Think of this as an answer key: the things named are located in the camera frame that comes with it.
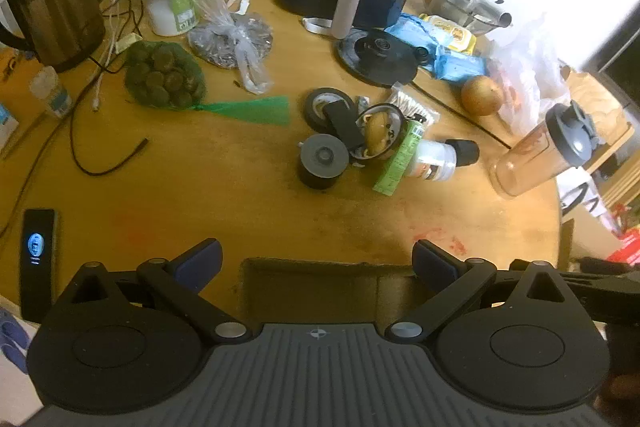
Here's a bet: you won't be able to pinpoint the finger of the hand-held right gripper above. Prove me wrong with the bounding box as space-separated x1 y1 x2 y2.
570 257 640 325

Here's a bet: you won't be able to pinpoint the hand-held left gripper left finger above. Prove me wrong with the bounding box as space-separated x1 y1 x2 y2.
62 237 251 345

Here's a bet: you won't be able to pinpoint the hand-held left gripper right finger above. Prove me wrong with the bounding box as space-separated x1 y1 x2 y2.
385 239 577 343

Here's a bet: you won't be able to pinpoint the white bottle black cap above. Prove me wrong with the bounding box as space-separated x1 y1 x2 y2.
407 138 481 182

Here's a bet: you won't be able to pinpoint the green tube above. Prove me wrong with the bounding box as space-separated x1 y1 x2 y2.
372 119 426 196

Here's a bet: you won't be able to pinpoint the black cylinder grey top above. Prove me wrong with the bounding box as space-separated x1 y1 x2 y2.
298 134 349 190

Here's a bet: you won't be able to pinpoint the cotton swab packet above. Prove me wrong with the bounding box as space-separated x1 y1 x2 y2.
387 82 441 128

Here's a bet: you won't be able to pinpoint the black rectangular block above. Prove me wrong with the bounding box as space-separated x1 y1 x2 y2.
322 103 363 146

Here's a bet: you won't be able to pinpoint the black tape roll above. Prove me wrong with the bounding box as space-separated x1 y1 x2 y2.
305 88 358 134

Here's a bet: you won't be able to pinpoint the red box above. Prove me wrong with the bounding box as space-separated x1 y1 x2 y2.
607 204 640 265

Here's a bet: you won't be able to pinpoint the cardboard box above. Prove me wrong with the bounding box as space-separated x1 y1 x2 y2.
557 217 577 269

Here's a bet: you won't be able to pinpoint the clear shaker bottle grey lid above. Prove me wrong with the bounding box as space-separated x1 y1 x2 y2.
490 102 601 198

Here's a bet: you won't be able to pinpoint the black remote blue display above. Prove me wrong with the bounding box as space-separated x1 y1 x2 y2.
20 208 60 320

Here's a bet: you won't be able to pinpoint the round brown pear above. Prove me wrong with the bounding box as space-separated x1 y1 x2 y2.
461 76 505 116

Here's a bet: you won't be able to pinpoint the green net bag of kiwis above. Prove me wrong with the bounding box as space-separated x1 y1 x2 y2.
124 39 291 126

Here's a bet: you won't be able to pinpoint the blue cloth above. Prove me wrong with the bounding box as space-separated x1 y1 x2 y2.
0 307 28 373

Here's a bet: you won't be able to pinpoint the black kettle base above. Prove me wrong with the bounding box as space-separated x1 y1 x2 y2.
336 27 431 88

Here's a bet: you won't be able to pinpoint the clear bag of seeds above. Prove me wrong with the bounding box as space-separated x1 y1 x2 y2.
187 0 275 95

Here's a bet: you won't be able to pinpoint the clear plastic bag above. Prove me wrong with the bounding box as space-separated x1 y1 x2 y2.
487 14 571 132

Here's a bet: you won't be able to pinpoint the small plastic water bottle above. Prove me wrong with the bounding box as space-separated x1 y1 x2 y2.
27 66 73 118

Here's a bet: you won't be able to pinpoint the yellow wet wipes packet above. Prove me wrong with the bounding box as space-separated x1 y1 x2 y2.
420 13 479 56

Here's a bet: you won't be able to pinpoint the white jar green label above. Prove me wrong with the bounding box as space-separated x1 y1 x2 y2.
145 0 201 36

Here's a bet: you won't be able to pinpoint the silver foil packet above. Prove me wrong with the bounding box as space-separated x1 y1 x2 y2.
440 0 513 28

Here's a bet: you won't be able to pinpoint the white paper bag black handles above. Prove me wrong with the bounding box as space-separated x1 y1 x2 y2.
560 182 603 214

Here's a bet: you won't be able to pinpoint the black kettle power cable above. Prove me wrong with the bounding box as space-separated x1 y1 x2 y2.
415 82 513 150

